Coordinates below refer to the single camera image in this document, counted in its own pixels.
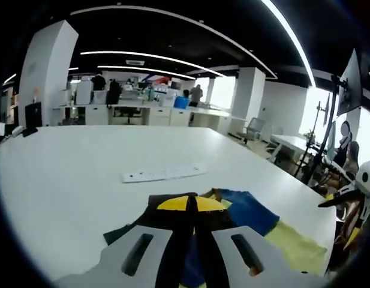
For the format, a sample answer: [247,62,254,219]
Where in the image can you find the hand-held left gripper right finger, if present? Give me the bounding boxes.
[194,196,322,288]

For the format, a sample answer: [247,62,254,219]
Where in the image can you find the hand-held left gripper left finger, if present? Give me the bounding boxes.
[52,196,193,288]

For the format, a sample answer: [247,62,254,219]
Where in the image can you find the yellow garment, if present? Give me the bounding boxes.
[103,188,328,288]

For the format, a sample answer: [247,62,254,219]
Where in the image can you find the white table socket strip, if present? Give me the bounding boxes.
[121,163,207,184]

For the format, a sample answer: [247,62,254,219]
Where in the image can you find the white desk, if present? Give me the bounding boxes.
[270,134,308,164]

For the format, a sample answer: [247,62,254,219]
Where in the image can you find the white office chair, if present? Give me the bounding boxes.
[243,117,266,142]

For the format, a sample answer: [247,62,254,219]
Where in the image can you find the white pillar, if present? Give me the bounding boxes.
[231,67,266,121]
[18,19,80,127]

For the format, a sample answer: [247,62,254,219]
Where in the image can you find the blue container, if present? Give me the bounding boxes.
[173,95,190,108]

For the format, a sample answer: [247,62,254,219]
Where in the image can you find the black backpack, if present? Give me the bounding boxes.
[106,79,122,106]

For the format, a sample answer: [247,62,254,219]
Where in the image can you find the white boxy machine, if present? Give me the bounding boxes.
[76,80,94,105]

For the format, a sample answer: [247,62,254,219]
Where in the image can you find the black desktop monitor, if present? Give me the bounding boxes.
[22,101,43,138]

